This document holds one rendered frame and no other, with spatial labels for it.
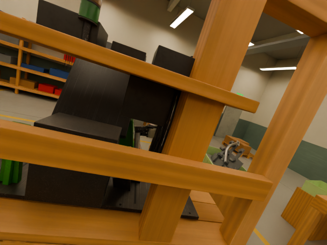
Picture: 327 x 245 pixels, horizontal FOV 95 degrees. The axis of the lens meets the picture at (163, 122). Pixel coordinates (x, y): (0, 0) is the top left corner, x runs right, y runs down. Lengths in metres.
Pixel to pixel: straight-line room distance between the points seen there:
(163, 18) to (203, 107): 6.48
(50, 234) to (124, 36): 6.21
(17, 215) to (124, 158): 0.51
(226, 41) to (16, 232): 0.94
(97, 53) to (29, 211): 0.67
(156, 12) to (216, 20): 6.38
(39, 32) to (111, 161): 0.37
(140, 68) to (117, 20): 6.21
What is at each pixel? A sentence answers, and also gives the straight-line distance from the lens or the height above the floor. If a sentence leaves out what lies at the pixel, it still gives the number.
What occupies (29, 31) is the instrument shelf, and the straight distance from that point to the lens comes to 0.51.
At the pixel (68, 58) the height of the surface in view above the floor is 1.51.
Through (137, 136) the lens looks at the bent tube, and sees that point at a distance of 0.82.
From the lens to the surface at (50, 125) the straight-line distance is 0.69.
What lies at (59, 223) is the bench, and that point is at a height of 0.88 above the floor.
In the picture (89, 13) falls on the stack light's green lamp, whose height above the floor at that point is 1.62.
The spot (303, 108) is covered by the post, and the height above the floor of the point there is 1.58.
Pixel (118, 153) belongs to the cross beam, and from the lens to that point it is 0.47.
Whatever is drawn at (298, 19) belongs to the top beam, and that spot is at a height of 1.85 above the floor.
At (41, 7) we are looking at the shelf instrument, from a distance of 0.61.
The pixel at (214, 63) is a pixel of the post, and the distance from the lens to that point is 0.53.
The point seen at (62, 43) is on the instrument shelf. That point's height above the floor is 1.52.
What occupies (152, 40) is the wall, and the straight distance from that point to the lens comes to 6.62.
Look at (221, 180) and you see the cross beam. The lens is 0.61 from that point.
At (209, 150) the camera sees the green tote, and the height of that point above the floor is 0.90.
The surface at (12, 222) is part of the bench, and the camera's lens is 0.84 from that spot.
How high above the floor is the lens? 1.48
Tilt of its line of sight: 12 degrees down
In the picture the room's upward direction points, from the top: 18 degrees clockwise
